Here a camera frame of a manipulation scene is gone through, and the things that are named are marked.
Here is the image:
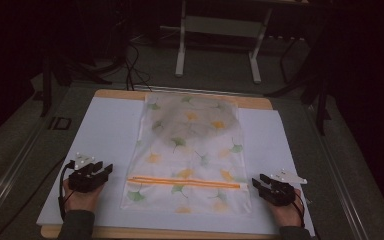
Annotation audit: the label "black floor bracket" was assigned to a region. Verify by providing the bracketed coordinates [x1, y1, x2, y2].
[47, 116, 73, 131]

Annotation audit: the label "person's right hand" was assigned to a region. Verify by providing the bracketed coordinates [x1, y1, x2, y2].
[267, 188, 305, 229]

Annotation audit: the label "white table mat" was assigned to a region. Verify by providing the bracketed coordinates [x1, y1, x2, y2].
[35, 96, 316, 237]

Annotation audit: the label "person's left hand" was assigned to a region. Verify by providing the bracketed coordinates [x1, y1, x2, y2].
[62, 178, 106, 215]

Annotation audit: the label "white metal stand frame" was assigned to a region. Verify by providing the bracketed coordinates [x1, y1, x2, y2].
[174, 0, 275, 85]

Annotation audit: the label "metal floor rail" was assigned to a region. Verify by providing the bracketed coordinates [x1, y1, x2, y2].
[303, 102, 372, 240]
[0, 114, 53, 229]

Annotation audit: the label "white leaf-print laundry bag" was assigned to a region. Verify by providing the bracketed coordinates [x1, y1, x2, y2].
[119, 92, 252, 215]

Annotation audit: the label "black floor cables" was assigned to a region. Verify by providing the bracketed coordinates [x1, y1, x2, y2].
[123, 42, 153, 92]

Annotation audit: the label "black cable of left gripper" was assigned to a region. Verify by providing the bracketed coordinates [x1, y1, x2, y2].
[57, 159, 77, 222]

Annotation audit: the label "black tripod stand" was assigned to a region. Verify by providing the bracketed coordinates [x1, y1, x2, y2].
[263, 31, 334, 136]

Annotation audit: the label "dark cloth inside bag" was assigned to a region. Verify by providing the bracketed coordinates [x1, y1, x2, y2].
[155, 97, 240, 142]

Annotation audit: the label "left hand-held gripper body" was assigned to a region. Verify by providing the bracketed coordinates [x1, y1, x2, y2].
[67, 152, 110, 194]

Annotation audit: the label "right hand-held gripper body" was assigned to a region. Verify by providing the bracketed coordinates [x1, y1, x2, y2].
[260, 169, 309, 207]

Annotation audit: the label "dark cable of right gripper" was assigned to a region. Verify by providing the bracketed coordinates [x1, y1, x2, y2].
[292, 190, 307, 229]

